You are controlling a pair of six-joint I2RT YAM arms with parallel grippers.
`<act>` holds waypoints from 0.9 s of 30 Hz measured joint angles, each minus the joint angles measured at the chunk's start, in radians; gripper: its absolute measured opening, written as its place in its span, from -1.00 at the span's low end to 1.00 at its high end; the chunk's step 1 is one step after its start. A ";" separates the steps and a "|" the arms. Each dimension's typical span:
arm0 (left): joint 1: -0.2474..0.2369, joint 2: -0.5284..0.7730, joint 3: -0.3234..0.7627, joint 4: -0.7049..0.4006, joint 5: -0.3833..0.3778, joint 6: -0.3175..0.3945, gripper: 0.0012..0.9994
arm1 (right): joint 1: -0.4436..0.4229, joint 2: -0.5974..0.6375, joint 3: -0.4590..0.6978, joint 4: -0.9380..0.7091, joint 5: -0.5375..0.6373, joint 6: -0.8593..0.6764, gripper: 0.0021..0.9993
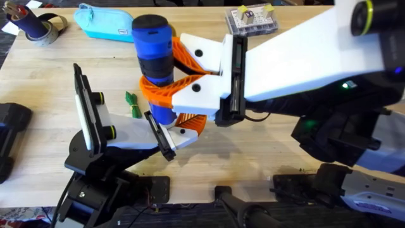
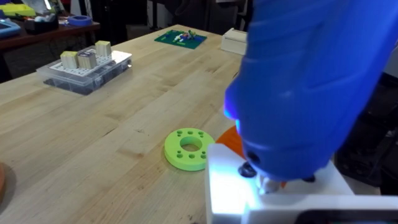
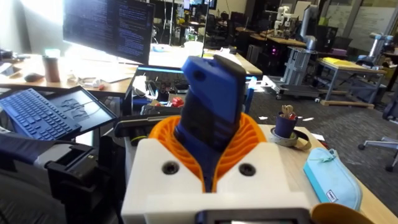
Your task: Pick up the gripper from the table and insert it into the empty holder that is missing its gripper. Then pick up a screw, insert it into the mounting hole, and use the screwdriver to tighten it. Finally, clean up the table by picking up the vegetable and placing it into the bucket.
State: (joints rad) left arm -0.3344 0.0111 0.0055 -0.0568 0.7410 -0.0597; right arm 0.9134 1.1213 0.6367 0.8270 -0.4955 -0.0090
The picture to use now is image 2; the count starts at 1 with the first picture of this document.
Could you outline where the green disc with holes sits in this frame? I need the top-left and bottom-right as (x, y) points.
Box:
(164, 127), (216, 172)

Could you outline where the yellow-green flat case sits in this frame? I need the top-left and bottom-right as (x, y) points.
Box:
(0, 3), (37, 17)

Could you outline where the white orange left gripper finger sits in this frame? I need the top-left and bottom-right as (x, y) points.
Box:
(205, 125), (354, 224)

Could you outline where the small white box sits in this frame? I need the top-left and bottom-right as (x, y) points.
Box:
(220, 27), (248, 56)

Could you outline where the blue tape roll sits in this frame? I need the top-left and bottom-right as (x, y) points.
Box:
(67, 15), (93, 27)

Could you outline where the brown wooden side table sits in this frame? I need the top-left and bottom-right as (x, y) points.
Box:
(0, 20), (101, 53)

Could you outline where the blue electric screwdriver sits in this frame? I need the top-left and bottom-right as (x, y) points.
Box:
(223, 0), (398, 194)

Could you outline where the light blue flat device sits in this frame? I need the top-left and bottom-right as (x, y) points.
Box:
(0, 17), (22, 39)

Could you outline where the black box with small items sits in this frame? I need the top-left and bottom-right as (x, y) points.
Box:
(24, 13), (60, 35)

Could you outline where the clear box with wooden blocks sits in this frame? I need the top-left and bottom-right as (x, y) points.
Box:
(35, 40), (133, 96)

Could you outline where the green board with toy blocks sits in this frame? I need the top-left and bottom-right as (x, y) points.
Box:
(154, 29), (208, 50)

